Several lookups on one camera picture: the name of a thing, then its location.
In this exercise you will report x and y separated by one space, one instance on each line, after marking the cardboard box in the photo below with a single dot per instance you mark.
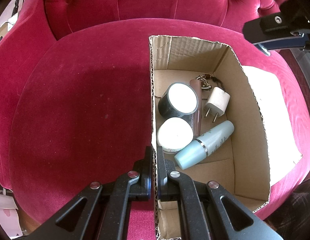
241 164

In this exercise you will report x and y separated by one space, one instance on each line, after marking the white round cream jar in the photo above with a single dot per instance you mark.
174 135

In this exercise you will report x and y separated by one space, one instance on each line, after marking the brass keychain with carabiner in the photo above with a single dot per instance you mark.
205 82

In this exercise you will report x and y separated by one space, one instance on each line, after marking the white plug charger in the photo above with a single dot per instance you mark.
216 103

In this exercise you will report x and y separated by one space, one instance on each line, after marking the red velvet tufted sofa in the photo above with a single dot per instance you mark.
75 91

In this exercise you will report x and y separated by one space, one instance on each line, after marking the black round jar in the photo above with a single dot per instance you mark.
179 100

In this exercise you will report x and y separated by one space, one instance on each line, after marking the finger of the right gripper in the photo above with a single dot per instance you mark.
301 42
267 28

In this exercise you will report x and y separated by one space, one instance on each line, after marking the white paper bag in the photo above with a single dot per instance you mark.
9 219

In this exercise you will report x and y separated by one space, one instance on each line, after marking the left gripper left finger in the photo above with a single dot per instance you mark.
101 211

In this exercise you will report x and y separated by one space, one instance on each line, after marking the brown kraft paper sheet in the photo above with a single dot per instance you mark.
283 153

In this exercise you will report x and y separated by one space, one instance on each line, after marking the light blue cosmetic bottle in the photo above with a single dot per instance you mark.
204 145

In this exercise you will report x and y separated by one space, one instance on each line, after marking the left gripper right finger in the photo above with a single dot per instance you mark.
207 210

